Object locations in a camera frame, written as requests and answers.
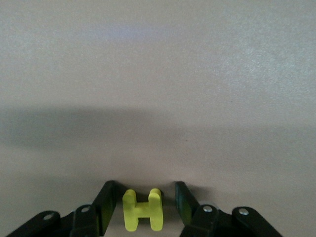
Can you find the yellow uppercase letter H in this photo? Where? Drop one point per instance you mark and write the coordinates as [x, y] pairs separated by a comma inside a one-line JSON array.
[[143, 209]]

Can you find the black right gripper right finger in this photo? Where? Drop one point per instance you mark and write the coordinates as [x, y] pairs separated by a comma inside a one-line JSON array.
[[209, 222]]

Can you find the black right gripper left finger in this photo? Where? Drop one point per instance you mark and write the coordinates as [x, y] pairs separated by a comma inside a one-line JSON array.
[[86, 222]]

